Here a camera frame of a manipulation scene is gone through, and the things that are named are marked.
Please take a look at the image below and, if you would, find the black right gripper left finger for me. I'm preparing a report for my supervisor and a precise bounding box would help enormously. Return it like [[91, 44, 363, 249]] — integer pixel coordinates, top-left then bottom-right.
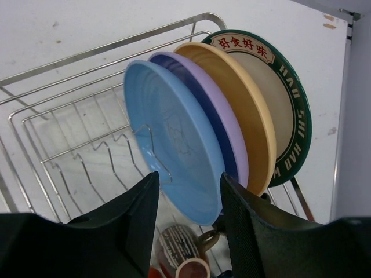
[[1, 172, 159, 277]]

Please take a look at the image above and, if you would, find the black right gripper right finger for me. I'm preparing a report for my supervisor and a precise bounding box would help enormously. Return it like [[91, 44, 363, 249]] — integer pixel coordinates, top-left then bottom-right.
[[220, 173, 370, 277]]

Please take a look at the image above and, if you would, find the lavender plate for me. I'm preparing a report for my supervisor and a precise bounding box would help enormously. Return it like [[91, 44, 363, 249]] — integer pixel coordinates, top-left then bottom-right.
[[149, 52, 250, 189]]

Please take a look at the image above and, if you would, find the light blue plate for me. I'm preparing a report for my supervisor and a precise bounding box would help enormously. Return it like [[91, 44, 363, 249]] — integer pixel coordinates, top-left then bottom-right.
[[123, 60, 225, 226]]

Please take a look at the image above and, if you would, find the green rimmed printed plate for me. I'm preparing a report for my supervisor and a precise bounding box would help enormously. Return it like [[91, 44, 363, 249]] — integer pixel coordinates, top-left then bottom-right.
[[202, 29, 312, 187]]

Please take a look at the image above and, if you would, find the tan yellow plate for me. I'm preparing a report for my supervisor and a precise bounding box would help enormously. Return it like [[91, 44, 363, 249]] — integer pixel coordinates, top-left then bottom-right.
[[174, 42, 277, 196]]

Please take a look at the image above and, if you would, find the dark blue plate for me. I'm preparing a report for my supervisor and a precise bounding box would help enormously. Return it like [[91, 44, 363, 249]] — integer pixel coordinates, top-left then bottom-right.
[[148, 54, 240, 182]]

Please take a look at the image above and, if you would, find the dark blue mug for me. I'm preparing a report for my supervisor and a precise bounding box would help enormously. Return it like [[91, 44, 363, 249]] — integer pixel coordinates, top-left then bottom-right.
[[215, 270, 234, 278]]

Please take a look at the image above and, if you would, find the orange red mug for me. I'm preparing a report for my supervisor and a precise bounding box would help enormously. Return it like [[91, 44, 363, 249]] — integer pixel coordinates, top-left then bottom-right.
[[148, 266, 165, 278]]

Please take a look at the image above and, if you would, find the black mug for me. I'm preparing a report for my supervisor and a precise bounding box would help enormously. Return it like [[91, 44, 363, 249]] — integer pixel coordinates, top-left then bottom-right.
[[155, 224, 220, 269]]

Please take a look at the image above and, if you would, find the pink mug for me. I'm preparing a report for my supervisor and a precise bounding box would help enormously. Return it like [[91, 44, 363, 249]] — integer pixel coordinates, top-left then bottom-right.
[[175, 258, 211, 278]]

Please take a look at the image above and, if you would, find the metal wire dish rack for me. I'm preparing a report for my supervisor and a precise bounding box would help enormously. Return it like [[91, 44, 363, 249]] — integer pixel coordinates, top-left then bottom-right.
[[0, 12, 317, 278]]

